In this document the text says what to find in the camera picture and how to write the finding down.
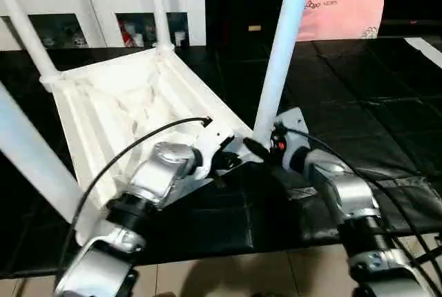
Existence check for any pink printed pillow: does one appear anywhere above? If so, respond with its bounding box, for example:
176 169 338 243
296 0 387 42

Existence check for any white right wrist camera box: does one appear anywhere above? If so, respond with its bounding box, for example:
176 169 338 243
273 106 309 147

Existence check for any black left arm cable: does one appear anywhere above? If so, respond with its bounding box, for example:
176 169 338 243
58 116 213 287

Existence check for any white glass-door cabinet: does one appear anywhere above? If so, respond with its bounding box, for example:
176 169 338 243
0 0 206 52

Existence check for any black television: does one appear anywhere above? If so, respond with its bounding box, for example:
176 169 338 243
381 17 442 37

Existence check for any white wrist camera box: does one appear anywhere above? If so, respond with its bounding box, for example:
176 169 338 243
195 120 241 171
273 106 309 147

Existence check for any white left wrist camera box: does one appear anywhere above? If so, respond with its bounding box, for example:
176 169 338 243
195 120 241 171

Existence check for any black work mat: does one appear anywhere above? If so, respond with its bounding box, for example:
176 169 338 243
0 35 442 280

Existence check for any white plastic table leg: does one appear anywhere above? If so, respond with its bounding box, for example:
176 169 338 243
146 0 175 55
0 0 61 85
0 82 89 227
251 0 316 149

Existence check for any black tripod stand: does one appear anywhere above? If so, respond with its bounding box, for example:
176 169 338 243
404 231 442 278

